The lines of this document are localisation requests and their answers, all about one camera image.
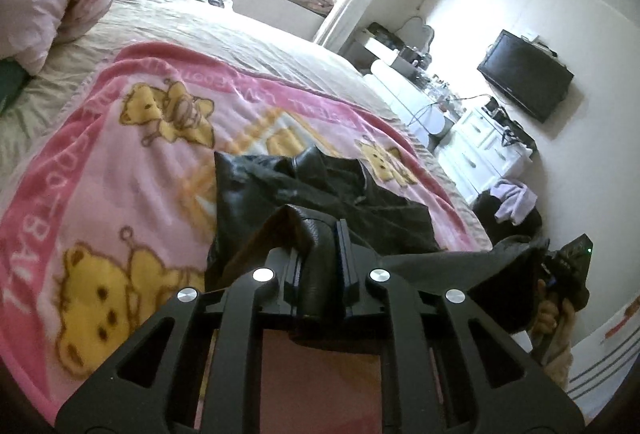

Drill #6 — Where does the black leather jacket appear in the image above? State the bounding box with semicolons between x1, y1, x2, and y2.
205;147;544;350

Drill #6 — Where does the right hand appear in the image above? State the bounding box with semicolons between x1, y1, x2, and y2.
529;279;576;353

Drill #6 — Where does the lavender cloth on chair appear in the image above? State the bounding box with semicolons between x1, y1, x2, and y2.
489;179;538;225

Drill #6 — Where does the white drawer cabinet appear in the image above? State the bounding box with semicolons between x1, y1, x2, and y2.
434;108;533;205

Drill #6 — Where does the pink bear print blanket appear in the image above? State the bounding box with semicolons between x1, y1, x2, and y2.
1;42;489;422

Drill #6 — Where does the white dressing table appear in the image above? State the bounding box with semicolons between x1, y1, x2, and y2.
345;29;452;151

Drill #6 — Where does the black wall television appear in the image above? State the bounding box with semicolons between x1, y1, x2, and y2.
477;30;574;123

